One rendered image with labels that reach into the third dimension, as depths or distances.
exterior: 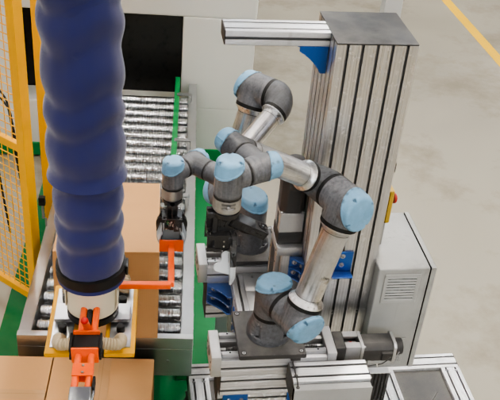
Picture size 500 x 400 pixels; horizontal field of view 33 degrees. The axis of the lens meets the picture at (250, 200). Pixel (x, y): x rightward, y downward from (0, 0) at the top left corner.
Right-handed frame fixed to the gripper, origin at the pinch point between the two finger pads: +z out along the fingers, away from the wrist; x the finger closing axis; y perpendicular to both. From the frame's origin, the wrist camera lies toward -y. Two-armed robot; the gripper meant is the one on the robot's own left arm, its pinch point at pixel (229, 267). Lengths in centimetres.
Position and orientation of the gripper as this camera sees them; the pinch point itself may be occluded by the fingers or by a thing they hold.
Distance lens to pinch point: 234.5
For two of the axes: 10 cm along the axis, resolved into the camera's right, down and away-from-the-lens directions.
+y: -9.9, 0.1, -1.5
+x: 1.3, 5.6, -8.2
